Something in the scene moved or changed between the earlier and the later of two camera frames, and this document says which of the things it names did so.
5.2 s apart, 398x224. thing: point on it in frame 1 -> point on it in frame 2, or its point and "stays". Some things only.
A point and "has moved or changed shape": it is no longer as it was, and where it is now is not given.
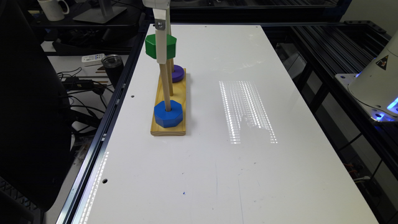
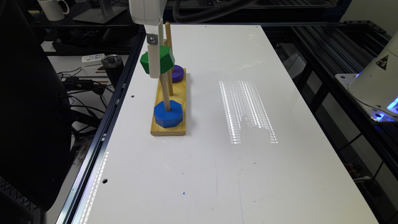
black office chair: [36, 133] stays
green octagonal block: [151, 46] has moved or changed shape
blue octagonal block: [166, 119] stays
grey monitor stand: [106, 12] stays
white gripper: [159, 7] -> [150, 14]
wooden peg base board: [180, 96] stays
